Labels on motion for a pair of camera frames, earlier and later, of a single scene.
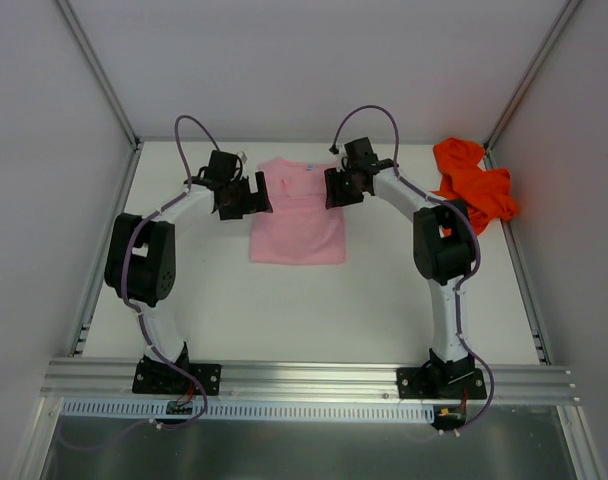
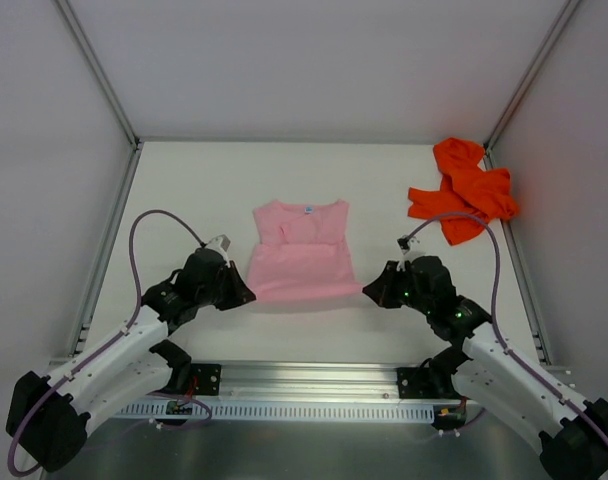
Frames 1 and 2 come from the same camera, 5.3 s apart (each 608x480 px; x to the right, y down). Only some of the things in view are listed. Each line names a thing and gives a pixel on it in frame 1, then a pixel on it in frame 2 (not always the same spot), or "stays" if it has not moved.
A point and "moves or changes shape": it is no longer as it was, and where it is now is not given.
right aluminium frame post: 541,56 stays
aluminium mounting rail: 113,381 stays
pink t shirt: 300,230 moves or changes shape
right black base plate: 439,383 stays
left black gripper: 249,198 → 229,284
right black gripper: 341,187 → 390,284
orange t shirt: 485,194 stays
